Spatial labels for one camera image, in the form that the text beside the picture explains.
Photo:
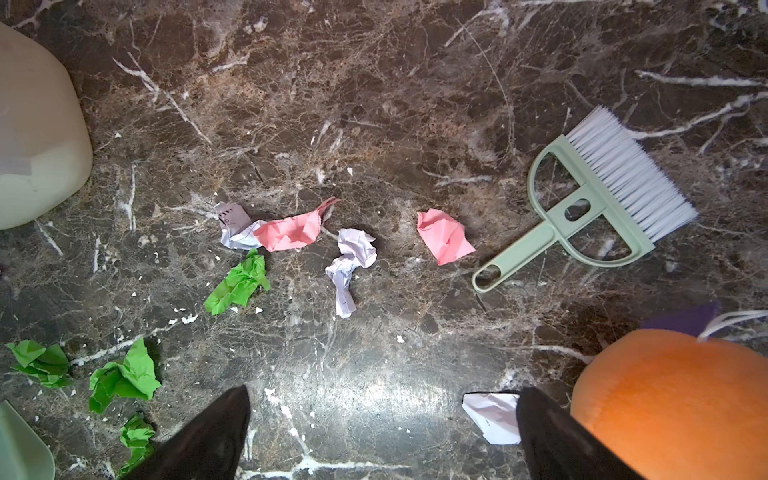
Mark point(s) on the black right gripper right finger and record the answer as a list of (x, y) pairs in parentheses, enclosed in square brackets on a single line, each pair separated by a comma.
[(557, 446)]

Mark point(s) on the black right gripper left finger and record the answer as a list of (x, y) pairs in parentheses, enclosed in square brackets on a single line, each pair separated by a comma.
[(208, 447)]

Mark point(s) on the light green plastic dustpan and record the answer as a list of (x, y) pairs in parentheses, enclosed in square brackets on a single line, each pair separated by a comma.
[(24, 455)]

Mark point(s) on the light green hand brush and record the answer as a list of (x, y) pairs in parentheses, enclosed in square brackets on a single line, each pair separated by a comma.
[(617, 181)]

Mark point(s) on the cream plastic trash bin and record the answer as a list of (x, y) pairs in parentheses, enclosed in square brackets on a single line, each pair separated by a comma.
[(46, 152)]

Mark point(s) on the white flat paper scrap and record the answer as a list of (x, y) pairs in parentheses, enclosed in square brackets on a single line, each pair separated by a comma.
[(495, 416)]

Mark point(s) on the green paper scrap front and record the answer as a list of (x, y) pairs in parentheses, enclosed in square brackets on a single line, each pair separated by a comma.
[(137, 436)]

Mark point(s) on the green paper scrap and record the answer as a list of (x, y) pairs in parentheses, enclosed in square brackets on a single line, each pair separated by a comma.
[(49, 365), (239, 285), (137, 436), (133, 378)]

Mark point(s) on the green paper scrap middle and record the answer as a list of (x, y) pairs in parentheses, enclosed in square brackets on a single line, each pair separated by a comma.
[(133, 378)]

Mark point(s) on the orange plush fish toy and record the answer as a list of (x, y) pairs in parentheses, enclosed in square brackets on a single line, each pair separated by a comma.
[(673, 401)]

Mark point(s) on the green paper scrap upper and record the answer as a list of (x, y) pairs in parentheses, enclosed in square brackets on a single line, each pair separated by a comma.
[(239, 285)]

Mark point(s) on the green paper scrap far left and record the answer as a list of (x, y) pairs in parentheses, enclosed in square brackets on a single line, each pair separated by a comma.
[(49, 365)]

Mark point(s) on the white printed paper scrap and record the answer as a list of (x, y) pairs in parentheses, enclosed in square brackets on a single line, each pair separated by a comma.
[(238, 230)]

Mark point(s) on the pink paper scrap long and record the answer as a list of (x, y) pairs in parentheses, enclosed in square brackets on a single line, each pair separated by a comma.
[(293, 232)]

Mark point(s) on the pink paper scrap right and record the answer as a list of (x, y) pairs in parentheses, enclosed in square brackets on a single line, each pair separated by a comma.
[(444, 236)]

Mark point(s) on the white crumpled paper scrap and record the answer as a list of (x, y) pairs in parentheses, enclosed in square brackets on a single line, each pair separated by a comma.
[(356, 250)]

